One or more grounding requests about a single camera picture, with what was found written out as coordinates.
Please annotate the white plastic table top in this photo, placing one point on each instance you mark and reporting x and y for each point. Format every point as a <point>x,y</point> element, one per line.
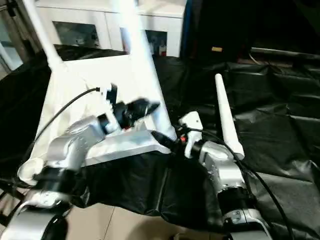
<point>80,75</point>

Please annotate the long dark rod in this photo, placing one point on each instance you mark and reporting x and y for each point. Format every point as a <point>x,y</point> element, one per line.
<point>287,53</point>

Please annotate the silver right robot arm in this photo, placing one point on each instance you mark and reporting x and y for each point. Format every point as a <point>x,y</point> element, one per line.
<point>225,170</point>

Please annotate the black mat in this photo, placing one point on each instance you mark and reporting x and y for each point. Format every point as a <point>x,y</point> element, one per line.
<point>262,112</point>

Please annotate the white glass door cabinet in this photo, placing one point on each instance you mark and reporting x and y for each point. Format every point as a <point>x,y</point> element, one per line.
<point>92,15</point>

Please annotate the metal framed glass door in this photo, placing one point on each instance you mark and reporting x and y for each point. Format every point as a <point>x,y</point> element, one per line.
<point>12,37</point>

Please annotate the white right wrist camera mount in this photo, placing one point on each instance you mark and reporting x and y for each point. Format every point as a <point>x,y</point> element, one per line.
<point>191,120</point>

